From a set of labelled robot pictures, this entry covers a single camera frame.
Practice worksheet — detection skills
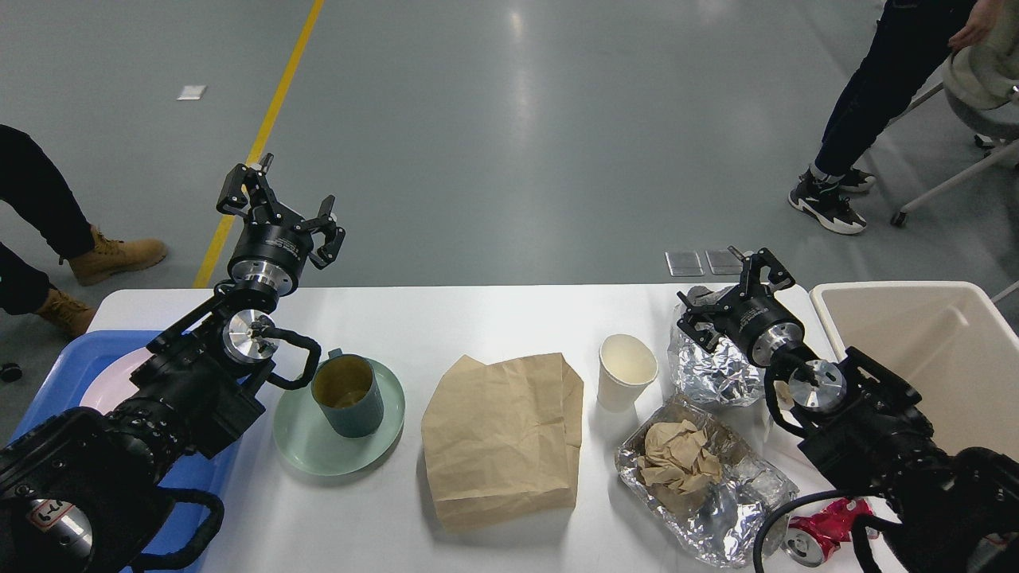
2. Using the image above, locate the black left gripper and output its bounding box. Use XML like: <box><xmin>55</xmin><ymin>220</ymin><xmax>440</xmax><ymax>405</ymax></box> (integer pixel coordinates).
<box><xmin>216</xmin><ymin>154</ymin><xmax>346</xmax><ymax>297</ymax></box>

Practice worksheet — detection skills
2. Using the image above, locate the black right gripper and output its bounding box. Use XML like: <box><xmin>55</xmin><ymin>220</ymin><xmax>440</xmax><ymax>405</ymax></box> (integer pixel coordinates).
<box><xmin>676</xmin><ymin>247</ymin><xmax>806</xmax><ymax>368</ymax></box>

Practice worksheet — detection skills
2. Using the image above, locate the dark teal mug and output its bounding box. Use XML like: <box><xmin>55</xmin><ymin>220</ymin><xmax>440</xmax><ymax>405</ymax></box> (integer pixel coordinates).
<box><xmin>310</xmin><ymin>349</ymin><xmax>385</xmax><ymax>439</ymax></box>

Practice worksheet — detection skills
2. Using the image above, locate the green plate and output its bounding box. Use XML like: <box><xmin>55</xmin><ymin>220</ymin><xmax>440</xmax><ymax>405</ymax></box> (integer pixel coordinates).
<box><xmin>273</xmin><ymin>359</ymin><xmax>405</xmax><ymax>478</ymax></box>

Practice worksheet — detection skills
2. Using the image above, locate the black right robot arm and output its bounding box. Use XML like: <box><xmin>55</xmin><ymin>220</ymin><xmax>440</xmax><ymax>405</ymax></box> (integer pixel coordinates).
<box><xmin>677</xmin><ymin>249</ymin><xmax>1018</xmax><ymax>572</ymax></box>

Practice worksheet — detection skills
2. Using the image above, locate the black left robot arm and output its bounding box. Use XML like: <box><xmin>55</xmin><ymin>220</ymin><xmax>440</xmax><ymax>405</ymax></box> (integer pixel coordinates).
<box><xmin>1</xmin><ymin>154</ymin><xmax>346</xmax><ymax>572</ymax></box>

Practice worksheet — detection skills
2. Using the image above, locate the clear floor plate right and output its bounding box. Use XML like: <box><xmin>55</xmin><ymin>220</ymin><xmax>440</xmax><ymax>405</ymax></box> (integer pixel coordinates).
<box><xmin>705</xmin><ymin>249</ymin><xmax>744</xmax><ymax>276</ymax></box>

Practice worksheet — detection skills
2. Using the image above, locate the crumpled foil ball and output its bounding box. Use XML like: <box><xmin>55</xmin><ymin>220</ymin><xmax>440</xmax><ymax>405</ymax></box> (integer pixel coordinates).
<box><xmin>667</xmin><ymin>303</ymin><xmax>765</xmax><ymax>407</ymax></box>

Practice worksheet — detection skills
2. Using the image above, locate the white paper cup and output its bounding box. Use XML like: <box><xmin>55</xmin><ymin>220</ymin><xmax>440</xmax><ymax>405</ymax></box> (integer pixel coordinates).
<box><xmin>597</xmin><ymin>333</ymin><xmax>659</xmax><ymax>412</ymax></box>

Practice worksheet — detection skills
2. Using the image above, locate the white floor tag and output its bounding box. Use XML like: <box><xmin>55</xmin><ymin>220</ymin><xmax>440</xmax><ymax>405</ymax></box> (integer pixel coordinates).
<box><xmin>176</xmin><ymin>84</ymin><xmax>208</xmax><ymax>101</ymax></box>

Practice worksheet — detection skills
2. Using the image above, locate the crumpled brown paper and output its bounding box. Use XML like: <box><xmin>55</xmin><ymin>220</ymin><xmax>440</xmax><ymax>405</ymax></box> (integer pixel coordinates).
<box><xmin>637</xmin><ymin>420</ymin><xmax>723</xmax><ymax>516</ymax></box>

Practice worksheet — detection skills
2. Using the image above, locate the aluminium foil tray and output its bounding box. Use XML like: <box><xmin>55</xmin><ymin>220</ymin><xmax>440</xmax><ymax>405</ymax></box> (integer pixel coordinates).
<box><xmin>615</xmin><ymin>395</ymin><xmax>799</xmax><ymax>569</ymax></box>

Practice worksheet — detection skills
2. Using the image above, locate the beige plastic bin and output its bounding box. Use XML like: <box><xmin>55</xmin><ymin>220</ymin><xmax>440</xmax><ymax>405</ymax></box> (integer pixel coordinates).
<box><xmin>810</xmin><ymin>282</ymin><xmax>1018</xmax><ymax>459</ymax></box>

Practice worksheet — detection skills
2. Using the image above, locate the pink plate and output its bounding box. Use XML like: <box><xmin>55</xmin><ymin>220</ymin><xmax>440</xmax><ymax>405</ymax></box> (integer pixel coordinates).
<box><xmin>79</xmin><ymin>348</ymin><xmax>153</xmax><ymax>415</ymax></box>

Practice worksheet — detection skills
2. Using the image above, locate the person in tan boots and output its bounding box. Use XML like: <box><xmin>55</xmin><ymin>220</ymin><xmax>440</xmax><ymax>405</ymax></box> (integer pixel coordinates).
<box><xmin>1</xmin><ymin>126</ymin><xmax>168</xmax><ymax>340</ymax></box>

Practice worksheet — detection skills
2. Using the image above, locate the crushed red can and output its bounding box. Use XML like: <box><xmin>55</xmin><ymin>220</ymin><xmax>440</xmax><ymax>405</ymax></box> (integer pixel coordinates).
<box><xmin>780</xmin><ymin>497</ymin><xmax>873</xmax><ymax>568</ymax></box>

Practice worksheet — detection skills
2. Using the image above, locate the brown paper bag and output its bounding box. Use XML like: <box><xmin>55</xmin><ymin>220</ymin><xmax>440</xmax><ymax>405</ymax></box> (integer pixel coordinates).
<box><xmin>421</xmin><ymin>353</ymin><xmax>584</xmax><ymax>532</ymax></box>

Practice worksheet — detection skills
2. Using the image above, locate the blue plastic tray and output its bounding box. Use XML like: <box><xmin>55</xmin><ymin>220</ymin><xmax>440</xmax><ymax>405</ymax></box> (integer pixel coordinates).
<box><xmin>1</xmin><ymin>330</ymin><xmax>239</xmax><ymax>566</ymax></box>

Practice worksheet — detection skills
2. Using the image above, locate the person in black sneakers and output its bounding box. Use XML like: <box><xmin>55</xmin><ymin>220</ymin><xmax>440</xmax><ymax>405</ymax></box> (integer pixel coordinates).
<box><xmin>787</xmin><ymin>1</ymin><xmax>1005</xmax><ymax>236</ymax></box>

